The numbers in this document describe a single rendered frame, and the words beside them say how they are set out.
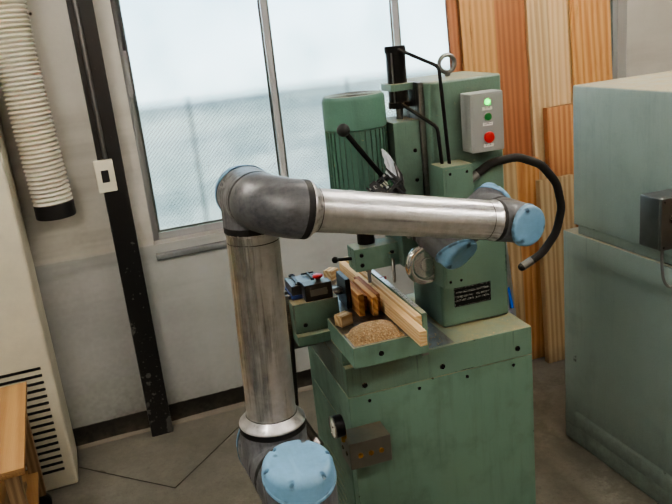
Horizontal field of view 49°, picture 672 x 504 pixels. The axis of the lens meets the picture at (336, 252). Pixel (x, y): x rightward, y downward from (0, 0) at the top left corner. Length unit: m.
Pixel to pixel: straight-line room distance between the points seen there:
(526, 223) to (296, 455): 0.68
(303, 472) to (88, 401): 2.10
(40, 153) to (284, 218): 1.78
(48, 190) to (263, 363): 1.65
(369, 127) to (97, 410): 2.04
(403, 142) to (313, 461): 0.94
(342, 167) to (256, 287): 0.63
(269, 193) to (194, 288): 2.04
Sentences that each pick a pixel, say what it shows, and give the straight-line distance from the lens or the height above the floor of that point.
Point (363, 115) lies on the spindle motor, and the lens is 2.01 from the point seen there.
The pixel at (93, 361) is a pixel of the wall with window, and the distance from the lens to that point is 3.45.
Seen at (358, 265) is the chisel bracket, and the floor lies 1.02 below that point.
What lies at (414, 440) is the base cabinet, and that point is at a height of 0.53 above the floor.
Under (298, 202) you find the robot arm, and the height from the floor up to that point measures 1.39.
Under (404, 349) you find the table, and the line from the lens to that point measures 1.96.
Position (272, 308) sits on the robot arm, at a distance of 1.55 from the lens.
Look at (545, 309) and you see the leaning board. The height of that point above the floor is 0.28.
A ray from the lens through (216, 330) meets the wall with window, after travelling 3.47.
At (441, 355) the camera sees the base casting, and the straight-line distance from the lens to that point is 2.13.
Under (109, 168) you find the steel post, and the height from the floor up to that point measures 1.23.
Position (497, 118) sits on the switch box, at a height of 1.41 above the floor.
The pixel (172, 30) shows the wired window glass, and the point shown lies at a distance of 3.30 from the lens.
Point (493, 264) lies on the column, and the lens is 2.24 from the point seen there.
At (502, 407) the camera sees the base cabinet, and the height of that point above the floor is 0.56.
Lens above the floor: 1.69
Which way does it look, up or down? 17 degrees down
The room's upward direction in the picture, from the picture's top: 6 degrees counter-clockwise
